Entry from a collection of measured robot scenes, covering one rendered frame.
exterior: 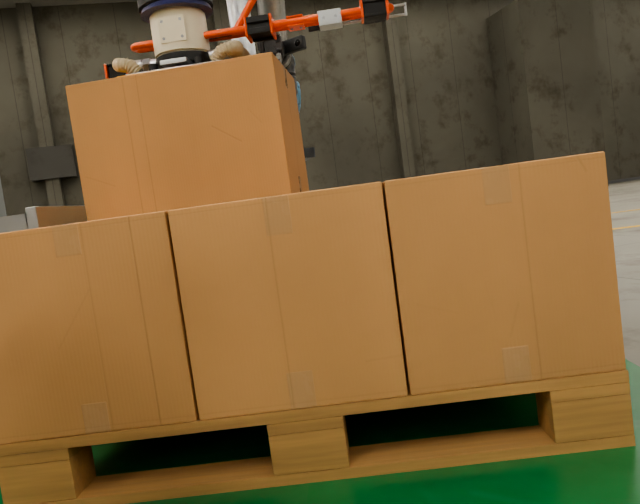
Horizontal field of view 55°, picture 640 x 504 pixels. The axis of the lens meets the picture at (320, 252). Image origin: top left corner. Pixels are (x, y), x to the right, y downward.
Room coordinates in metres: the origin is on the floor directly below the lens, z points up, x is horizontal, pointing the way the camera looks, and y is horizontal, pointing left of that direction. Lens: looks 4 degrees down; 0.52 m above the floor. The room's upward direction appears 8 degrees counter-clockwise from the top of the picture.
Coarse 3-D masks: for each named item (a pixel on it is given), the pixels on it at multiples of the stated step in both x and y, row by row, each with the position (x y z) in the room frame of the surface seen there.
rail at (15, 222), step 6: (6, 216) 1.62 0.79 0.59; (12, 216) 1.62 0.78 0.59; (18, 216) 1.61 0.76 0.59; (24, 216) 1.61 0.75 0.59; (0, 222) 1.62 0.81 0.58; (6, 222) 1.62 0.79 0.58; (12, 222) 1.62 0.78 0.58; (18, 222) 1.62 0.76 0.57; (24, 222) 1.61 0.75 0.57; (0, 228) 1.62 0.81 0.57; (6, 228) 1.62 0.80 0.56; (12, 228) 1.62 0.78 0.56; (18, 228) 1.62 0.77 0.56; (24, 228) 1.61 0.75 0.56
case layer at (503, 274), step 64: (320, 192) 1.13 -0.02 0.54; (384, 192) 1.14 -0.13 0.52; (448, 192) 1.12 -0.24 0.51; (512, 192) 1.11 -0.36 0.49; (576, 192) 1.11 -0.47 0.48; (0, 256) 1.16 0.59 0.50; (64, 256) 1.15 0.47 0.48; (128, 256) 1.15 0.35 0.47; (192, 256) 1.14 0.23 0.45; (256, 256) 1.14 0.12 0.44; (320, 256) 1.13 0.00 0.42; (384, 256) 1.13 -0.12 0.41; (448, 256) 1.12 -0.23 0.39; (512, 256) 1.12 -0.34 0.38; (576, 256) 1.11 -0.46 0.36; (0, 320) 1.16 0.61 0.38; (64, 320) 1.15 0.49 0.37; (128, 320) 1.15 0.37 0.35; (192, 320) 1.14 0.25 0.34; (256, 320) 1.14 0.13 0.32; (320, 320) 1.13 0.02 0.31; (384, 320) 1.13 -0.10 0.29; (448, 320) 1.12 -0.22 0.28; (512, 320) 1.12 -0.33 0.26; (576, 320) 1.11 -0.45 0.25; (0, 384) 1.16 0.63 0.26; (64, 384) 1.15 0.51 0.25; (128, 384) 1.15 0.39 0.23; (192, 384) 1.15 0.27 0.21; (256, 384) 1.14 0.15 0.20; (320, 384) 1.13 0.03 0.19; (384, 384) 1.13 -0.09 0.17; (448, 384) 1.12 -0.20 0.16
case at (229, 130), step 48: (96, 96) 1.78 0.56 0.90; (144, 96) 1.76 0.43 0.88; (192, 96) 1.74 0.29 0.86; (240, 96) 1.73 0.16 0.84; (288, 96) 1.92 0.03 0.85; (96, 144) 1.78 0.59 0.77; (144, 144) 1.76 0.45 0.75; (192, 144) 1.75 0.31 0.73; (240, 144) 1.73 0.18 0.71; (288, 144) 1.78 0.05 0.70; (96, 192) 1.78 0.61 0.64; (144, 192) 1.77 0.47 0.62; (192, 192) 1.75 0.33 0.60; (240, 192) 1.73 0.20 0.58; (288, 192) 1.72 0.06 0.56
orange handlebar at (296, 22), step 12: (348, 12) 1.89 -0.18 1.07; (360, 12) 1.89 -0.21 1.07; (276, 24) 1.91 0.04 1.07; (288, 24) 1.91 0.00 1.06; (300, 24) 1.91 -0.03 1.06; (312, 24) 1.95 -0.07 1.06; (204, 36) 1.93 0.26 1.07; (216, 36) 1.93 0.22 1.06; (240, 36) 1.97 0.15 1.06; (132, 48) 1.96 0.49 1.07; (144, 48) 1.96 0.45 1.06
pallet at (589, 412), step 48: (528, 384) 1.11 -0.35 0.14; (576, 384) 1.11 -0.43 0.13; (624, 384) 1.11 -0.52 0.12; (144, 432) 1.15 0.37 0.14; (192, 432) 1.14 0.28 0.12; (288, 432) 1.13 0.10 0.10; (336, 432) 1.13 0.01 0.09; (480, 432) 1.21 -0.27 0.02; (528, 432) 1.18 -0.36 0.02; (576, 432) 1.11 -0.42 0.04; (624, 432) 1.11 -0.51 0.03; (0, 480) 1.16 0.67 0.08; (48, 480) 1.16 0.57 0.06; (96, 480) 1.23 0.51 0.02; (144, 480) 1.20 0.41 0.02; (192, 480) 1.17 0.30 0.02; (240, 480) 1.14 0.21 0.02; (288, 480) 1.13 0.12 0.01
